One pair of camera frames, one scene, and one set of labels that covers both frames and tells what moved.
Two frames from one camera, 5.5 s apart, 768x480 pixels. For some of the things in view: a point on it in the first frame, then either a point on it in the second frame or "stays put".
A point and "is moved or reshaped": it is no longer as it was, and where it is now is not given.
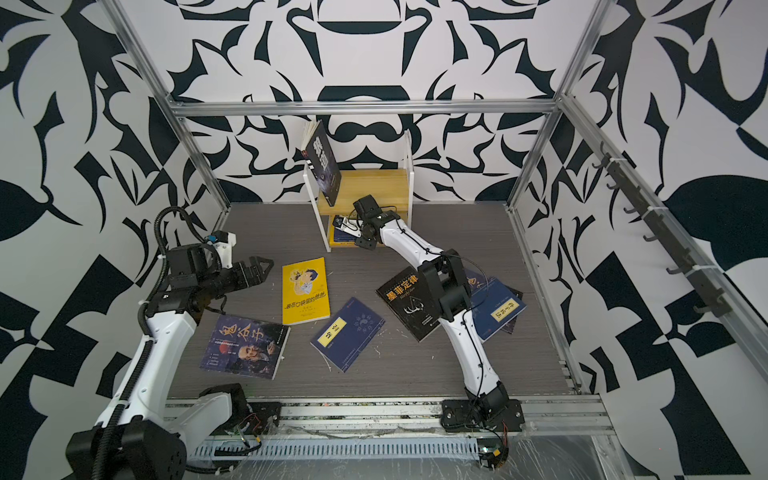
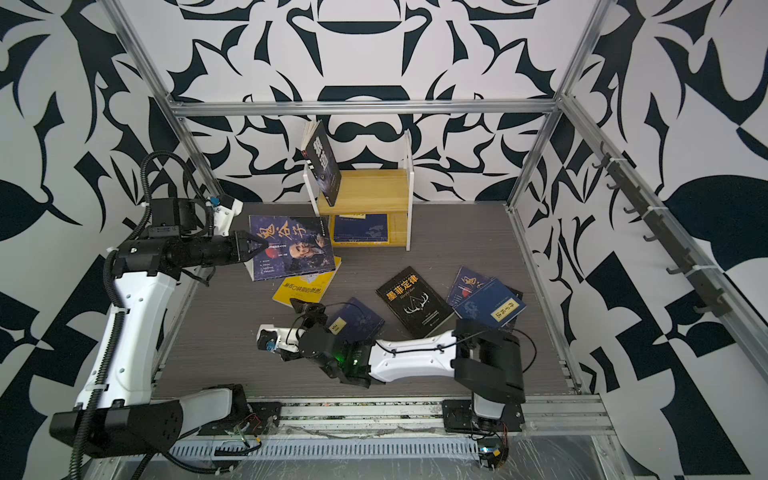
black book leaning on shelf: (319, 151) stays put
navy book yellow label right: (493, 306) stays put
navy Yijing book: (344, 338) stays put
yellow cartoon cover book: (305, 293) is moved or reshaped
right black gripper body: (366, 240) to (308, 352)
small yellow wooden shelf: (389, 191) stays put
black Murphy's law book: (415, 301) stays put
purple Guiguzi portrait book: (246, 346) to (297, 245)
